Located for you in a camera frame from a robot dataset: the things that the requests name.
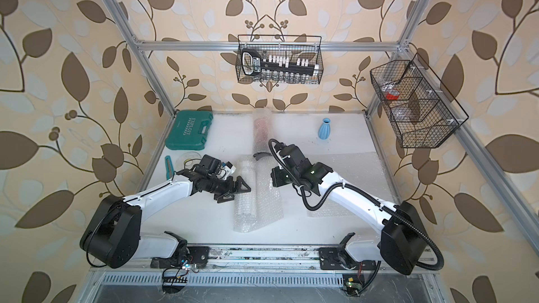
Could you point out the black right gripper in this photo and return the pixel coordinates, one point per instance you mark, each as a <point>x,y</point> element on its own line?
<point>278,180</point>

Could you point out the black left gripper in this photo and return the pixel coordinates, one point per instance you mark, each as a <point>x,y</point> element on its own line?
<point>228,193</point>

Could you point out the clear bubble wrap roll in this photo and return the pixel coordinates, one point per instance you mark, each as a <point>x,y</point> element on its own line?
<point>261,206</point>

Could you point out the light blue vase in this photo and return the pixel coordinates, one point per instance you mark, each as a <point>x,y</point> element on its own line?
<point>325,129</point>

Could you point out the bubble wrap sheet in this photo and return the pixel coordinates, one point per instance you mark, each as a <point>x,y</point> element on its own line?
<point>363,170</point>

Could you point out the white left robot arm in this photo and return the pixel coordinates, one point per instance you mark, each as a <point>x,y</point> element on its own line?
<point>114,234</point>

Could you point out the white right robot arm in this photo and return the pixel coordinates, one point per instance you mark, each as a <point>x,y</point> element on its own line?
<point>401,239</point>

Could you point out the bubble wrapped red vase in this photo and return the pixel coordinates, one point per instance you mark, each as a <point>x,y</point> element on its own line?
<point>262,132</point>

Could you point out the clear tape roll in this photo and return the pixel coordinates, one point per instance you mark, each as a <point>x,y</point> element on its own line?
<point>188,159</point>

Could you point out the green plastic tool case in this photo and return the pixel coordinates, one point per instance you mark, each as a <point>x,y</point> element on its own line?
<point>189,131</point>

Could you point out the black socket tool set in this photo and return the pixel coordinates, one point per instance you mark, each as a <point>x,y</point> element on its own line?
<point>253,63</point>

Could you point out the red item in basket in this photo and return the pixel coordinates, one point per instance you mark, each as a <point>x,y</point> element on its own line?
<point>391,92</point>

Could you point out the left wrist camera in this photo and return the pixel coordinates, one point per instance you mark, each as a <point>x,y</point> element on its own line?
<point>226,170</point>

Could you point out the aluminium frame rail base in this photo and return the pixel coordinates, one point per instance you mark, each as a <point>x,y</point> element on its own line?
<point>257,273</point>

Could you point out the black wire basket back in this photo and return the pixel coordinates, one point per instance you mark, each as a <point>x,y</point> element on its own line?
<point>294,46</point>

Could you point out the black wire basket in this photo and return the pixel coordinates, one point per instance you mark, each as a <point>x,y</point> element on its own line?
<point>426,113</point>
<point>294,46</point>

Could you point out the black wire basket right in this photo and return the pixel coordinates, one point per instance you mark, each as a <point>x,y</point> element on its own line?
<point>426,113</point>

